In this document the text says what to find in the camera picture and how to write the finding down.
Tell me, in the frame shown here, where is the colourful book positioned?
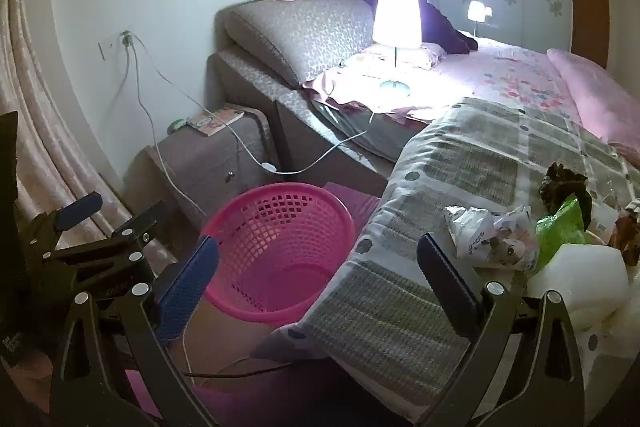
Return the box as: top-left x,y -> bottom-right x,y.
185,107 -> 246,138

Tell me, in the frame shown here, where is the beige patterned curtain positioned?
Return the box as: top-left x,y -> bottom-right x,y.
0,0 -> 173,278

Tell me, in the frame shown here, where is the black cable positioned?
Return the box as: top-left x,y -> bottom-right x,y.
182,354 -> 286,379

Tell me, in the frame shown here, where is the purple mat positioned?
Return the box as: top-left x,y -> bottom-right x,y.
322,181 -> 381,233

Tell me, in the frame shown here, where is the dark wrapper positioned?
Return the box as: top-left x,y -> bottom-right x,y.
539,162 -> 593,212

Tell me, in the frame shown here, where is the white paper sheet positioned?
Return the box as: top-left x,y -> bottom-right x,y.
592,204 -> 621,240

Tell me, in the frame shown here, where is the grey headboard cushion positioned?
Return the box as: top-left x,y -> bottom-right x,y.
222,0 -> 376,88

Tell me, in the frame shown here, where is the white lamp cable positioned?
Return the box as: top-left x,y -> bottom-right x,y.
127,34 -> 376,172

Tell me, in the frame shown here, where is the green plastic bag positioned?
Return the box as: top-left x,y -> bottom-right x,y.
535,194 -> 593,263

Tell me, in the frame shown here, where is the dark purple plush toy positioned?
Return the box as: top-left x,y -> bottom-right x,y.
367,0 -> 481,55

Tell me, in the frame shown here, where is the pink floral bed sheet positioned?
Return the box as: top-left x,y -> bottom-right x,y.
302,39 -> 583,128

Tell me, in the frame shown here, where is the white foam piece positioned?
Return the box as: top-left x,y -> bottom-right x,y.
525,243 -> 631,328

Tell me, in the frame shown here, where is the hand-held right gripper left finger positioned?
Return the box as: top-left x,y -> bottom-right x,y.
50,234 -> 221,427

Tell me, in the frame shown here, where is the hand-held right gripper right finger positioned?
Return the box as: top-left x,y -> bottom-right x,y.
416,233 -> 586,427

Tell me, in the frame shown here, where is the grey nightstand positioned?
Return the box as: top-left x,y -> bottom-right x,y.
122,107 -> 278,218

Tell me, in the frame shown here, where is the pink plastic basket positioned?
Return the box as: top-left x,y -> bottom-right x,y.
197,182 -> 356,328

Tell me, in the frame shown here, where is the brown wooden door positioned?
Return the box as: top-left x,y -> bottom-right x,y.
567,0 -> 610,68

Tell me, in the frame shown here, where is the grey checked blanket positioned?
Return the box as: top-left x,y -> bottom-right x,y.
250,97 -> 640,418

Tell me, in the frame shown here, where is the pink quilt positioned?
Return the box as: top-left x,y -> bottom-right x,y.
547,48 -> 640,162

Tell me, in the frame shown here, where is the white printed plastic bag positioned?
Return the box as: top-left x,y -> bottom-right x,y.
444,204 -> 541,275

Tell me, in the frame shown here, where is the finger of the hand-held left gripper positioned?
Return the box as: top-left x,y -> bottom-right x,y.
27,192 -> 103,258
45,201 -> 167,269

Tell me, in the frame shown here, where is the white table lamp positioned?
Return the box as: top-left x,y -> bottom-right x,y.
372,0 -> 421,95

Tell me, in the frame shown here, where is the grey upholstered bed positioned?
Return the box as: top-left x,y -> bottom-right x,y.
207,49 -> 436,188

